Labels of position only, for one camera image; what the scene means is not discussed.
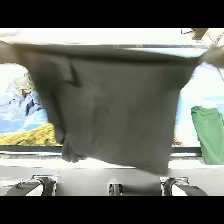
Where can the dark grey T-shirt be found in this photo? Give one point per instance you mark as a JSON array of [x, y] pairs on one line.
[[120, 110]]

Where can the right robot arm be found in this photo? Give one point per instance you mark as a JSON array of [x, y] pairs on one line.
[[186, 188]]

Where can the green garment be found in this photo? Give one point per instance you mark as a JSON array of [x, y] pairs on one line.
[[210, 133]]

